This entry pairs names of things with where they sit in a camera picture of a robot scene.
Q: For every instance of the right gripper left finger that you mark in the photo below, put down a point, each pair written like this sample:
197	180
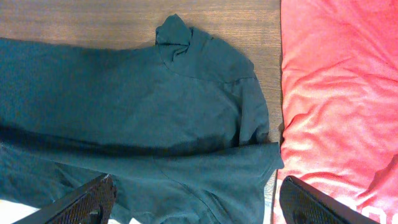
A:
91	203

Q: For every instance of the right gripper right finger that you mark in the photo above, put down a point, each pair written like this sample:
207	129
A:
303	204

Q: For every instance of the dark green Nike t-shirt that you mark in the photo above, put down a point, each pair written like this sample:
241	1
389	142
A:
181	127

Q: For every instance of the red soccer t-shirt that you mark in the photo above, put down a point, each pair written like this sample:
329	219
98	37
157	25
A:
339	86

